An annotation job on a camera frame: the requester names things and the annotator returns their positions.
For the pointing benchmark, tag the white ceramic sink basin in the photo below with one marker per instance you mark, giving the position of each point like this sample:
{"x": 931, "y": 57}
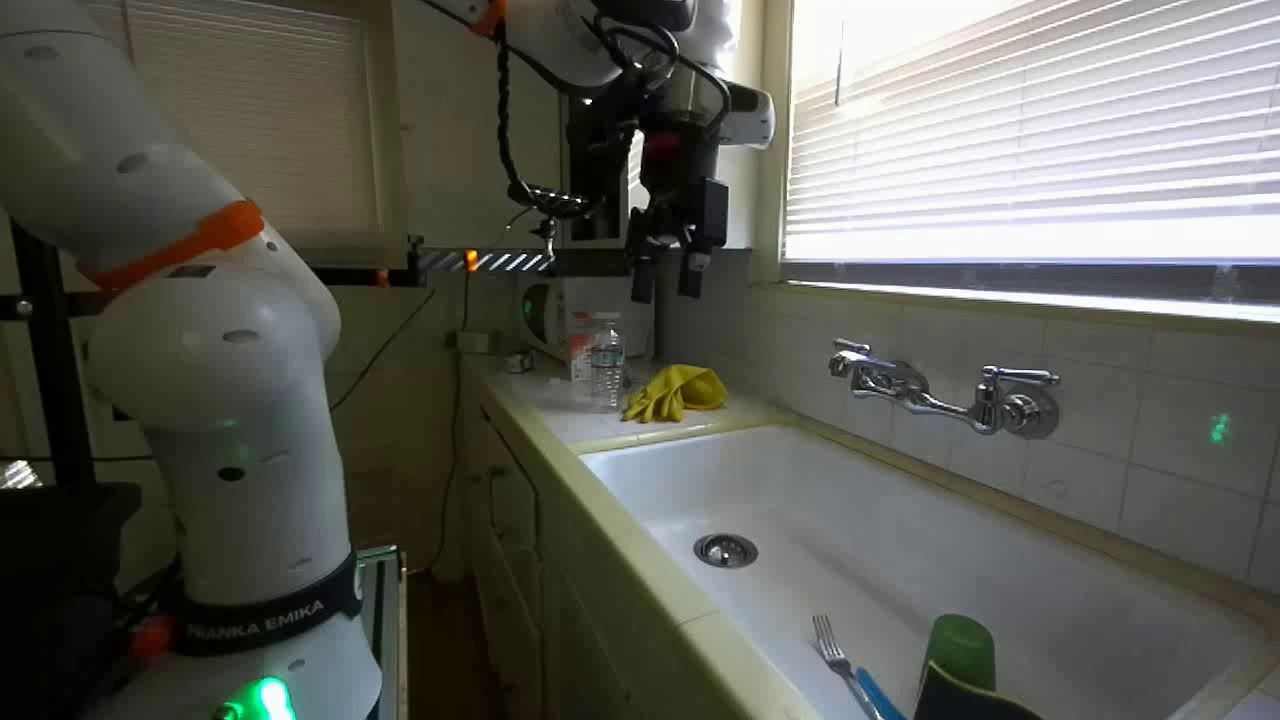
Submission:
{"x": 962, "y": 562}

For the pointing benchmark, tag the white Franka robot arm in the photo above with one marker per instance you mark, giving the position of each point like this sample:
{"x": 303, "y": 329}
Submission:
{"x": 225, "y": 403}

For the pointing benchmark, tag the cream base cabinets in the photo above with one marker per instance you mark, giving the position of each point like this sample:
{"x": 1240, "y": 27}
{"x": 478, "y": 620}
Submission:
{"x": 533, "y": 574}

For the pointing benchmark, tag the black camera on stand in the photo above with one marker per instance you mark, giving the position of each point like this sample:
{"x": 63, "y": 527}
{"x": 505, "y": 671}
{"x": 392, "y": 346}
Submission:
{"x": 551, "y": 201}

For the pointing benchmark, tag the white wall cabinet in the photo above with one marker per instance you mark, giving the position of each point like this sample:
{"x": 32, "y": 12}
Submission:
{"x": 600, "y": 173}

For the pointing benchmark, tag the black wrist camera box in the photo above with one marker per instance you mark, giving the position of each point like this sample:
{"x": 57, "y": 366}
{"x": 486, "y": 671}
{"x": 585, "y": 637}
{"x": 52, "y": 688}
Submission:
{"x": 714, "y": 214}

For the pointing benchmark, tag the clear container with red label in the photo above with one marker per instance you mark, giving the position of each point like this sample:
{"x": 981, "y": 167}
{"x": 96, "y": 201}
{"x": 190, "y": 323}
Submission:
{"x": 576, "y": 354}

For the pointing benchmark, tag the chrome wall faucet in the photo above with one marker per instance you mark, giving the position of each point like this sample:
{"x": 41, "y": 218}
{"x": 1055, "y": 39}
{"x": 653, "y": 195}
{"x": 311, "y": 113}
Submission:
{"x": 1005, "y": 403}

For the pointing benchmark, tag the metal framed cart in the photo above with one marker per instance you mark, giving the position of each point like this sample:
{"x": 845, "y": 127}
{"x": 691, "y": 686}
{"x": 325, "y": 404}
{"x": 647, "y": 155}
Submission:
{"x": 384, "y": 625}

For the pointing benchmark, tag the black equipment stand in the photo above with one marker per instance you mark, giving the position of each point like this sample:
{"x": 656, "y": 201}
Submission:
{"x": 52, "y": 562}

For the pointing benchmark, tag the yellow rubber gloves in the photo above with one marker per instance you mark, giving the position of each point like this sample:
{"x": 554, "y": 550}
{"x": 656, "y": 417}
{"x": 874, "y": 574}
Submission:
{"x": 677, "y": 395}

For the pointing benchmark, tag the clear plastic water bottle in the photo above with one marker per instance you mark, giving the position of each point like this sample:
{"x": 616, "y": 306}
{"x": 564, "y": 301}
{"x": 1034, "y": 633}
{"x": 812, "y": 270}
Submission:
{"x": 607, "y": 366}

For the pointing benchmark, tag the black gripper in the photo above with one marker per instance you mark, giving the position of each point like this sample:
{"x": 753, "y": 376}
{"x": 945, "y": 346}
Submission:
{"x": 667, "y": 187}

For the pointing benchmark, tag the white appliance with green circle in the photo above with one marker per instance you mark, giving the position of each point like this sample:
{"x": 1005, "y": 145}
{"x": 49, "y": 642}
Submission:
{"x": 543, "y": 323}

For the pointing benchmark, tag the green round scrubber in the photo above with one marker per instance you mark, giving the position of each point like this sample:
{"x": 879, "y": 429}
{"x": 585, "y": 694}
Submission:
{"x": 962, "y": 649}

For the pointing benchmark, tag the black white striped bar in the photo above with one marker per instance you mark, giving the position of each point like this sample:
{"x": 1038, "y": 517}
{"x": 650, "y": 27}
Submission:
{"x": 512, "y": 263}

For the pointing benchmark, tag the white shuttered window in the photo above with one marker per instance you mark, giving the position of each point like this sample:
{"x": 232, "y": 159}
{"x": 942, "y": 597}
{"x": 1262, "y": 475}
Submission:
{"x": 266, "y": 120}

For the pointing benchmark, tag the metal sink drain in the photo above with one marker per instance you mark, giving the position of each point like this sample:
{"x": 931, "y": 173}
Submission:
{"x": 727, "y": 550}

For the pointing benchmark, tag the yellow sponge with dark pad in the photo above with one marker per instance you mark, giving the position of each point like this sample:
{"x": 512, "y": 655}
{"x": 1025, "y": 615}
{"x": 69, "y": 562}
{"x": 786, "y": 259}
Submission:
{"x": 962, "y": 704}

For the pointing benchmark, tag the white window blinds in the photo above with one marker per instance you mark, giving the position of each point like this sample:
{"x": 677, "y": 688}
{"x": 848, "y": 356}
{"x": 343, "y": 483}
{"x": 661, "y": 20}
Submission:
{"x": 1041, "y": 132}

